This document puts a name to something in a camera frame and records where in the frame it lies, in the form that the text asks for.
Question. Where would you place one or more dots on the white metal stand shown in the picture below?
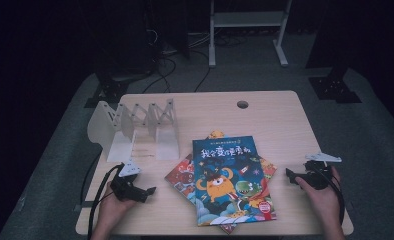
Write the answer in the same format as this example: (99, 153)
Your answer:
(245, 19)

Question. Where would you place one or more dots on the person's right hand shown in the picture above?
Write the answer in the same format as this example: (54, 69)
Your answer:
(325, 203)

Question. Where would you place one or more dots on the white expandable book rack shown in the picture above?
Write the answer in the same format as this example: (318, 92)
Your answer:
(118, 146)

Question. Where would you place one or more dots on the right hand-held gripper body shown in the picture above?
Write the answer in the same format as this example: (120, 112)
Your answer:
(315, 176)

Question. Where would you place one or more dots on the person's left hand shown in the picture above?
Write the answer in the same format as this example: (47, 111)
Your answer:
(110, 210)

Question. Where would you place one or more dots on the colourful animals picture book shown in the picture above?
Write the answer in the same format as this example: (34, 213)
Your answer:
(180, 180)

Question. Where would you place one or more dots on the blue monster picture book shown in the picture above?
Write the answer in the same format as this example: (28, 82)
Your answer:
(231, 173)

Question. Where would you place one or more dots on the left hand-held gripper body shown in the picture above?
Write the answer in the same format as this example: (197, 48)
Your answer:
(126, 190)

